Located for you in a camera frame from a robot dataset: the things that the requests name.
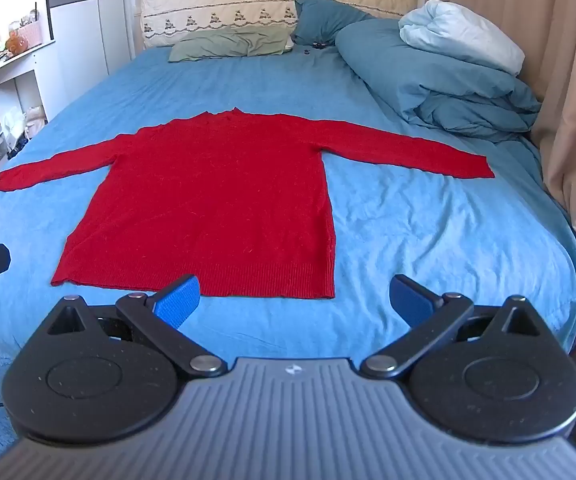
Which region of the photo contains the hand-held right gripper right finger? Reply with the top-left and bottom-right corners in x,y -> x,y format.
360,274 -> 552,380

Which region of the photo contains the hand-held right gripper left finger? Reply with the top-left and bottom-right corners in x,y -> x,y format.
43,274 -> 229,379

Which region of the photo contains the red knit sweater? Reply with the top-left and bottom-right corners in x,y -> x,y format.
0,107 -> 496,300

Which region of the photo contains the light blue bed sheet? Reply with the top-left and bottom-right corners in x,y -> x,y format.
0,42 -> 576,461

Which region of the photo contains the white shelf unit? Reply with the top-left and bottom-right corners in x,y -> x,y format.
0,35 -> 51,198

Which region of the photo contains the blue duvet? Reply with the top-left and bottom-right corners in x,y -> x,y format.
335,19 -> 543,143

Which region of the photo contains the orange plush bear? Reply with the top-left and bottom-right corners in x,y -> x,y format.
5,30 -> 31,57

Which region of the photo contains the pale blue folded blanket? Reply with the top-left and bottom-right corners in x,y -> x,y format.
399,0 -> 526,75

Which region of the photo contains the white wardrobe with dark panel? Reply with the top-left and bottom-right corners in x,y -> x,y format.
45,0 -> 136,78

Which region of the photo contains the beige curtain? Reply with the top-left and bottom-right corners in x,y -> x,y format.
424,0 -> 576,251

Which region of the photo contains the teal pillow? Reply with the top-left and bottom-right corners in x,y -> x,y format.
290,0 -> 384,47

